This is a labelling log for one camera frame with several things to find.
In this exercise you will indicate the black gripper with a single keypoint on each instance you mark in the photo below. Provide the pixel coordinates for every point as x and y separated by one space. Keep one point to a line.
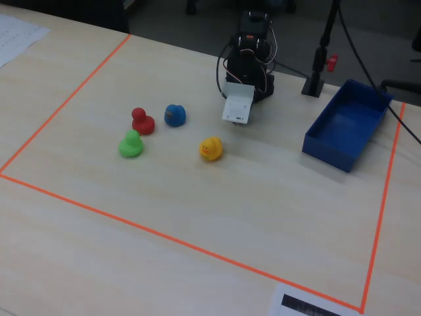
262 93

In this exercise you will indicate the yellow rubber duck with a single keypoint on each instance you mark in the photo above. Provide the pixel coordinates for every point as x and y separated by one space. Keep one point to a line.
211 149

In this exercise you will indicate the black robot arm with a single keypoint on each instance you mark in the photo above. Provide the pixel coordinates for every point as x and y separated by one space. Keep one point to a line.
255 23

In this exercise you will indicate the blue rubber duck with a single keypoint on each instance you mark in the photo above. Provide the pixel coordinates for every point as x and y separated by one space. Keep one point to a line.
175 116

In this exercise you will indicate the red rubber duck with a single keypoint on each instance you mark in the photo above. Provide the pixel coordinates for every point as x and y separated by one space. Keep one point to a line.
143 123

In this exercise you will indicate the blue plastic box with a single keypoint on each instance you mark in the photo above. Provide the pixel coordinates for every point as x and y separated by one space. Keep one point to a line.
329 154

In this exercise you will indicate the green rubber duck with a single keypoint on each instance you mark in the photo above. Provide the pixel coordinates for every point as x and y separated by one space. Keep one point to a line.
131 146

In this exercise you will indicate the red stand knob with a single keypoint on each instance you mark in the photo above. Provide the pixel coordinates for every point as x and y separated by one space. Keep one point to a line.
333 62

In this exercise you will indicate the orange tape strip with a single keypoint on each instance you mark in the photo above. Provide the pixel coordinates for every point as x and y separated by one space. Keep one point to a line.
383 204
181 242
65 102

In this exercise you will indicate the black chair armrest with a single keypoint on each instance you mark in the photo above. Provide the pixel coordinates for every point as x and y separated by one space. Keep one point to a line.
399 84

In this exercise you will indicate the white paper with black bar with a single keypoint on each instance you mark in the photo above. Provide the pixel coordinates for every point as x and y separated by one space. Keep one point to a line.
296 301

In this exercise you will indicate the white printed paper sheet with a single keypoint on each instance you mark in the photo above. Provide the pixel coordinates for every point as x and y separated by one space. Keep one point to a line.
16 39

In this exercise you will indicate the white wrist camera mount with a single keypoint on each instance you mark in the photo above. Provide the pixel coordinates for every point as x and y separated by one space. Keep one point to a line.
237 107

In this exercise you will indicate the black camera stand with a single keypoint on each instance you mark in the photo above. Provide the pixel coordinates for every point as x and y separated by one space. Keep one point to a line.
318 64

